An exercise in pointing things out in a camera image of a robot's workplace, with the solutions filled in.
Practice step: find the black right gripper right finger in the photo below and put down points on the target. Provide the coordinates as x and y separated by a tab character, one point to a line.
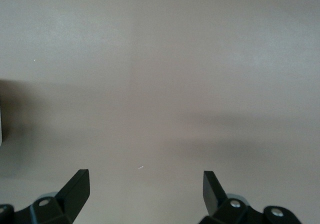
215	199

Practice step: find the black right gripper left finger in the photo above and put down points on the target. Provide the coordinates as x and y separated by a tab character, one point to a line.
72	199

